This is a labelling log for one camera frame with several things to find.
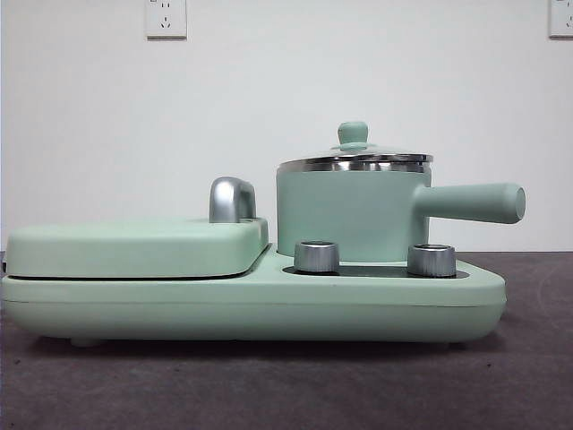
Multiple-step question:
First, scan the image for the white wall socket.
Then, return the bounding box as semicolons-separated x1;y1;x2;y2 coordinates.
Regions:
145;0;188;39
547;0;573;39

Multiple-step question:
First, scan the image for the glass lid with green knob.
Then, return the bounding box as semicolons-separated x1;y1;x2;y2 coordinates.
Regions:
277;121;435;165

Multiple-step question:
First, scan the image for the mint green handled pot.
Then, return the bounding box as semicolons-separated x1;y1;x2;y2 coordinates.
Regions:
275;159;527;266

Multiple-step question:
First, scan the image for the mint green griddle cover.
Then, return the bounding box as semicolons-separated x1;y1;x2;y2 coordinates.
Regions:
4;216;271;280

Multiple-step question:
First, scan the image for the silver control knob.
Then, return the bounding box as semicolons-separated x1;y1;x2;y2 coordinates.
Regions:
293;240;341;275
406;243;458;277

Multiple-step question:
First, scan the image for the mint green breakfast machine base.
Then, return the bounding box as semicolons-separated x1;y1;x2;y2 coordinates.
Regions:
0;250;508;348

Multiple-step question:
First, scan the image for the chrome griddle cover handle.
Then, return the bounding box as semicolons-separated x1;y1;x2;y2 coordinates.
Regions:
208;176;259;224

